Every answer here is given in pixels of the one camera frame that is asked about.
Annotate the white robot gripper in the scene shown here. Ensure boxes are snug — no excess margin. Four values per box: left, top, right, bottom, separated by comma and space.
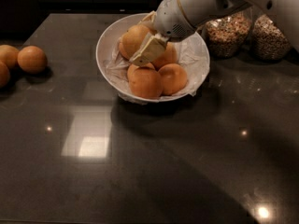
130, 0, 195, 66

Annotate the large orange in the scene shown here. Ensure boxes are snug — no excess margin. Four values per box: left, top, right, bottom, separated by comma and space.
121, 25, 154, 59

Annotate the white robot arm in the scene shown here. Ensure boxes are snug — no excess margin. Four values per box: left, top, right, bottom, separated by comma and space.
130, 0, 299, 66

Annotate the orange back right in bowl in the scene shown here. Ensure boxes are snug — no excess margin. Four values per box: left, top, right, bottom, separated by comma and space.
152, 42, 178, 70

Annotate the orange back of bowl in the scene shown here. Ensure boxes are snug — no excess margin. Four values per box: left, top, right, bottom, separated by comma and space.
119, 42, 130, 60

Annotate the white paper bowl liner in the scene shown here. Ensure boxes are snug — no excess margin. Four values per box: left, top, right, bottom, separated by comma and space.
104, 31, 211, 105

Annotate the orange front right in bowl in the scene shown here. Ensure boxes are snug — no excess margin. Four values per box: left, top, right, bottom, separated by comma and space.
159, 63, 188, 95

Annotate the orange front centre in bowl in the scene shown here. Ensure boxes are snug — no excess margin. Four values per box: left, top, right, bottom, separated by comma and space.
129, 67, 163, 99

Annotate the white bowl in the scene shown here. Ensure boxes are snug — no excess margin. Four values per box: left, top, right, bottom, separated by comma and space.
95, 12, 211, 104

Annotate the middle glass jar with cereal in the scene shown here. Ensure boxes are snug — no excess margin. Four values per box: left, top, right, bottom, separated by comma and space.
205, 11, 252, 58

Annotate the right glass jar with grains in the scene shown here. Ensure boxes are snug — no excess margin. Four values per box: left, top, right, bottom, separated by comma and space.
250, 15, 292, 61

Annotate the orange on table right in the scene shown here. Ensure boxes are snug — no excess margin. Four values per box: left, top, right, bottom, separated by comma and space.
18, 46, 48, 74

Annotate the orange on table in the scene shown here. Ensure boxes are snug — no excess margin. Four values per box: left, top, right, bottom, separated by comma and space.
18, 46, 48, 74
0, 62, 10, 88
0, 45, 19, 69

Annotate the orange on table back left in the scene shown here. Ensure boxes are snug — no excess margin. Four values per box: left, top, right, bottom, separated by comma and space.
0, 45, 19, 69

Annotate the orange on table front left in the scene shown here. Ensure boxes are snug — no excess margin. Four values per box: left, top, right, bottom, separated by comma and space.
0, 62, 10, 88

